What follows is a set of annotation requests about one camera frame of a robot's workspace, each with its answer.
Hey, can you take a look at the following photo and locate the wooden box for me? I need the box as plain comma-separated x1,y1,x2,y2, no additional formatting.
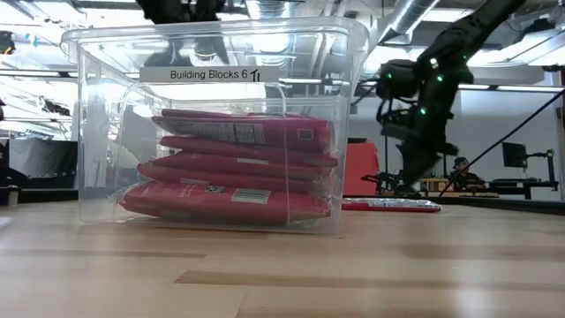
418,178,451,193

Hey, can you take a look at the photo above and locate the black computer monitor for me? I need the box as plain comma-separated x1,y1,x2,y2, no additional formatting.
501,141,528,169

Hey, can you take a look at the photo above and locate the white printed bin label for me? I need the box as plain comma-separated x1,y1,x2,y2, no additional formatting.
139,65,281,84

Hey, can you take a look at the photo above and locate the black draped table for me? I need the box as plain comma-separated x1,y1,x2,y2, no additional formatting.
0,139,79,205

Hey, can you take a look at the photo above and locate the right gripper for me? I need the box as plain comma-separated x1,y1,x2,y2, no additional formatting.
380,108,460,187

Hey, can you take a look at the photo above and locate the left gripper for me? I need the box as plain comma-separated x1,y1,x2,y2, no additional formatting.
134,0,231,68

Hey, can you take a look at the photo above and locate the person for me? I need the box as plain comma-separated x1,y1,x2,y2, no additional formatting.
449,156,487,192

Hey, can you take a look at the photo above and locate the black desk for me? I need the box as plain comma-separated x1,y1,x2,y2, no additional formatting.
487,178,561,200

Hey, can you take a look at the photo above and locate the ceiling light strip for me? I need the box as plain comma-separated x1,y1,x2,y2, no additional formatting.
458,83,565,93

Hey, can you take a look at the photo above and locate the black taut cable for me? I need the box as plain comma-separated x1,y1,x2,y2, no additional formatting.
438,87,565,198

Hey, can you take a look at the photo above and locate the silver ventilation duct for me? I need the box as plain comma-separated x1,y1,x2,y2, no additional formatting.
374,0,442,45

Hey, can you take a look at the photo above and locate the clear plastic storage bin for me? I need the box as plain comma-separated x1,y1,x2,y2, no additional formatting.
60,17,370,236

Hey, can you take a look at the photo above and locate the black aluminium table frame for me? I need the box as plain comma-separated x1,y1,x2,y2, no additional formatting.
436,195,565,216

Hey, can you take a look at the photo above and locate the small black tripod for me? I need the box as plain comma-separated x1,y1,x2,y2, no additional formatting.
360,171,401,196

